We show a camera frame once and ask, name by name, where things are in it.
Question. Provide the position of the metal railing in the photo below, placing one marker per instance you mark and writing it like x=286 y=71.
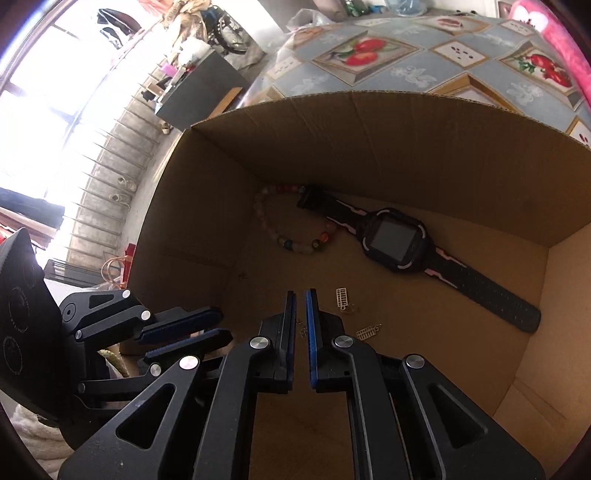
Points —
x=106 y=217

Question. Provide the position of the pink floral blanket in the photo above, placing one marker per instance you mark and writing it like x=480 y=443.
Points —
x=558 y=37

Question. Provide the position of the fruit print tablecloth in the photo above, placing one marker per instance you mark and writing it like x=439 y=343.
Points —
x=415 y=74

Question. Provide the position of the green can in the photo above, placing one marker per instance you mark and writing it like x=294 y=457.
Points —
x=355 y=7

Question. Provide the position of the pink container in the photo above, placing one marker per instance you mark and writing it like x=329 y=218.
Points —
x=168 y=70

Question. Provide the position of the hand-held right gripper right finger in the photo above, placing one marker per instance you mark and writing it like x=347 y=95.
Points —
x=311 y=337

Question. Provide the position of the square-faced smart watch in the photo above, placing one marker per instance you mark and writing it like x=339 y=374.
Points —
x=392 y=240

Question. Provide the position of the pile of clothes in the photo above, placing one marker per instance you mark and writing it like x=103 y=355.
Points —
x=189 y=18

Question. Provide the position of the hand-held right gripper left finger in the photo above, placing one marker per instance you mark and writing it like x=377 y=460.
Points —
x=290 y=332

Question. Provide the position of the wheelchair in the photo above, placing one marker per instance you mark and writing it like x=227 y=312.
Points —
x=231 y=34

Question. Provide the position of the red paper bag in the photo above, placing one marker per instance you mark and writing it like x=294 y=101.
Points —
x=129 y=258

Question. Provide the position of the pair of white shoes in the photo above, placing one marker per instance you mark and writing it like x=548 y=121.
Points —
x=123 y=190

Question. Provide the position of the green fringed cushion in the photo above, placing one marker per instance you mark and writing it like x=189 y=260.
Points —
x=113 y=361

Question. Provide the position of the pair of beige slippers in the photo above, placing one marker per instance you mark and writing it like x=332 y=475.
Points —
x=165 y=127

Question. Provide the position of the dark hanging garment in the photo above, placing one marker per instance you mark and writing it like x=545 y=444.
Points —
x=115 y=18

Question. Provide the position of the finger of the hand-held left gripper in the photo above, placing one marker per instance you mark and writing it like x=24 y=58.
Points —
x=198 y=344
x=184 y=321

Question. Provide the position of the white plastic bag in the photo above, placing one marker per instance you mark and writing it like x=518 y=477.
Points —
x=309 y=21

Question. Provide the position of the white fluffy blanket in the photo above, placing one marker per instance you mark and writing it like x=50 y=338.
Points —
x=32 y=434

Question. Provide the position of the grey cabinet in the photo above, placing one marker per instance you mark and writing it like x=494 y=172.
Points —
x=203 y=97

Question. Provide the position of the brown cardboard box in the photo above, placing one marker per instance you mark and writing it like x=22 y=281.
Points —
x=415 y=152

